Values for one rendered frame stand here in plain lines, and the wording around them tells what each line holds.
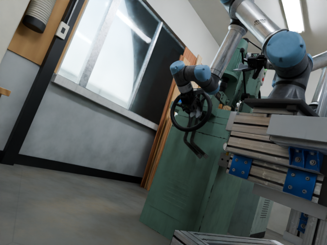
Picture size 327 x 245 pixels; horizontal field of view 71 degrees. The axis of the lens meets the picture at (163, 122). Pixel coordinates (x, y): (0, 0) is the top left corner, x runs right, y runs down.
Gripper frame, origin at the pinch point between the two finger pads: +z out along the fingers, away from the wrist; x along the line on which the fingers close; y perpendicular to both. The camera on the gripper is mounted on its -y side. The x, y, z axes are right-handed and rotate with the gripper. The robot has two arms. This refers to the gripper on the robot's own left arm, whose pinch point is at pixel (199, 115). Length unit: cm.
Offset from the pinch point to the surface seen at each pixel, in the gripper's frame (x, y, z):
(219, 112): -1.0, -20.7, 15.7
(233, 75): -4, -55, 11
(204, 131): -7.6, -7.6, 22.4
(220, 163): 10.1, 9.3, 29.1
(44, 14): -122, -15, -75
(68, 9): -133, -42, -69
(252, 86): 3, -67, 29
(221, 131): 3.7, -9.7, 22.2
